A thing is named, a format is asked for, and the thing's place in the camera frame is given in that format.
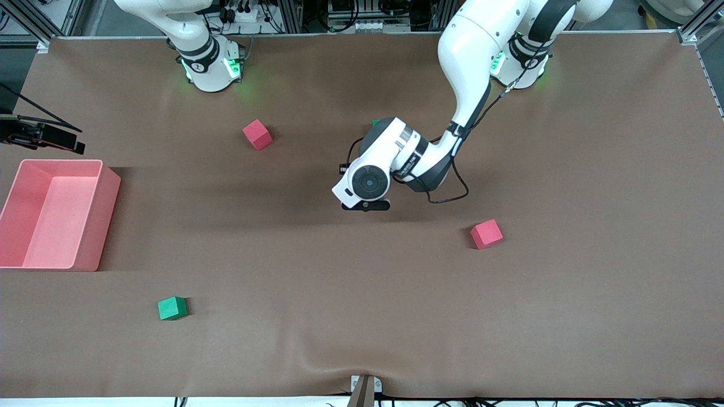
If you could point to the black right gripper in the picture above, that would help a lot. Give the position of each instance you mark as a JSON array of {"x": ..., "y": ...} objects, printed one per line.
[{"x": 27, "y": 138}]

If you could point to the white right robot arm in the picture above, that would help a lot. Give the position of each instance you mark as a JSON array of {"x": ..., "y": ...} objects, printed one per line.
[{"x": 209, "y": 73}]

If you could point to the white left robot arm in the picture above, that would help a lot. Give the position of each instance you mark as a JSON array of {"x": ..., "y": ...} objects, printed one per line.
[{"x": 367, "y": 181}]

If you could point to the pink plastic bin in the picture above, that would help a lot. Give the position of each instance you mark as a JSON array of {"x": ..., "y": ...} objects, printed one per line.
[{"x": 56, "y": 226}]

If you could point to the pink foam cube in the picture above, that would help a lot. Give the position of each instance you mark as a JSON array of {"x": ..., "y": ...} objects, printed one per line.
[
  {"x": 257, "y": 134},
  {"x": 486, "y": 234}
]

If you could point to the white power strip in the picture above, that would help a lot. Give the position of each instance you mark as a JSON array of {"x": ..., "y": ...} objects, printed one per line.
[{"x": 246, "y": 16}]

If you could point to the brown table cloth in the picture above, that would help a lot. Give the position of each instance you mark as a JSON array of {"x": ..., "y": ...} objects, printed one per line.
[{"x": 362, "y": 294}]

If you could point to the white rounded machine housing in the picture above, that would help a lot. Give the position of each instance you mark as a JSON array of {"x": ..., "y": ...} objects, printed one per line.
[{"x": 673, "y": 4}]

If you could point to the aluminium frame diagonal profile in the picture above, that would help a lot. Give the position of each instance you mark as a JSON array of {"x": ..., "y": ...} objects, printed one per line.
[{"x": 28, "y": 22}]

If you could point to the aluminium frame post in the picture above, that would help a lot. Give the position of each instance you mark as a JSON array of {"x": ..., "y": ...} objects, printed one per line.
[
  {"x": 438, "y": 14},
  {"x": 292, "y": 16}
]

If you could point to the grey metal mount bracket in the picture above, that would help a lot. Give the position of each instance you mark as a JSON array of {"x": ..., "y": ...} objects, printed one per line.
[{"x": 366, "y": 395}]

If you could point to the aluminium frame corner profile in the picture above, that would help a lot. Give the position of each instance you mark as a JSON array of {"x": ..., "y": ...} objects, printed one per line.
[{"x": 698, "y": 25}]

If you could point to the aluminium table edge rail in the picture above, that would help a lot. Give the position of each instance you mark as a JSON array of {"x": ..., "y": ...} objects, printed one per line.
[{"x": 704, "y": 62}]

